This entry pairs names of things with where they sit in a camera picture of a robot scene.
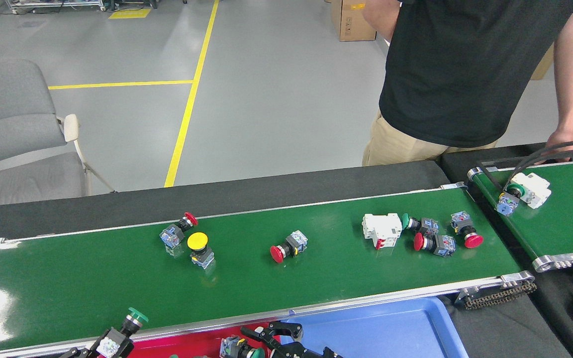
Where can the person's left hand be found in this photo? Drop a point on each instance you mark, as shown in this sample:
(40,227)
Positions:
(565,136)

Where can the person's right forearm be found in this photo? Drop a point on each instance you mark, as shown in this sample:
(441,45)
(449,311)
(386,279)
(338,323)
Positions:
(378,17)

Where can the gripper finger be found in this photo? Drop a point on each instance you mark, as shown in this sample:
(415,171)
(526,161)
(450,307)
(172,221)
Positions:
(80,353)

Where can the grey office chair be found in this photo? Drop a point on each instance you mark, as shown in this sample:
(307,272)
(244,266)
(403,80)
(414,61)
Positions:
(8,124)

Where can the person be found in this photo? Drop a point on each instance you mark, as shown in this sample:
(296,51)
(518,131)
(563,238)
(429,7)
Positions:
(465,74)

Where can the red mushroom push button switch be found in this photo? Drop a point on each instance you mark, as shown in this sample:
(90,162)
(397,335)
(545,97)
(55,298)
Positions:
(438,244)
(294,243)
(465,231)

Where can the black guide bracket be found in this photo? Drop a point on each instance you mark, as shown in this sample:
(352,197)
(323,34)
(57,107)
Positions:
(488,177)

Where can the white circuit breaker red levers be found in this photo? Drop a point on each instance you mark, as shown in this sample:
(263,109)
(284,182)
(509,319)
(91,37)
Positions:
(382,230)
(532,189)

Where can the long green conveyor belt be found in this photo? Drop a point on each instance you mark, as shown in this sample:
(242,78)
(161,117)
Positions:
(316,283)

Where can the brown cardboard box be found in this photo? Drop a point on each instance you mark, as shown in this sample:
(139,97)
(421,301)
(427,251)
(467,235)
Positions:
(353,22)

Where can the small red push button switch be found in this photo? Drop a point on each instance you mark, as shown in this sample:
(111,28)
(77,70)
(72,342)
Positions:
(172,234)

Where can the metal rack with casters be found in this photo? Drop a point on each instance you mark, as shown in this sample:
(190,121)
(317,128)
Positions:
(52,4)

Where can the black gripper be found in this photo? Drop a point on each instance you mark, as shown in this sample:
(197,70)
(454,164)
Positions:
(301,352)

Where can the blue plastic tray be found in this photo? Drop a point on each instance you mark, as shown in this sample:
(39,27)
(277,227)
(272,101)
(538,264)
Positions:
(381,328)

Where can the red plastic tray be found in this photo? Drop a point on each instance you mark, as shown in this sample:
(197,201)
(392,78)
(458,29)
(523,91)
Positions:
(192,345)

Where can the short green conveyor belt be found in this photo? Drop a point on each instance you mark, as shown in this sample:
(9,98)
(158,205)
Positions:
(565,223)

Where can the potted plant in tan pot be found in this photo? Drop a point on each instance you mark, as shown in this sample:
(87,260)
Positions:
(542,64)

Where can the yellow mushroom push button switch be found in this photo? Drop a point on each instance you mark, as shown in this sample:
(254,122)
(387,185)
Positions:
(198,241)

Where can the black foam table cover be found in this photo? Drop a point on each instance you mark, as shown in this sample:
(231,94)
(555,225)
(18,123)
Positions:
(217,199)
(515,328)

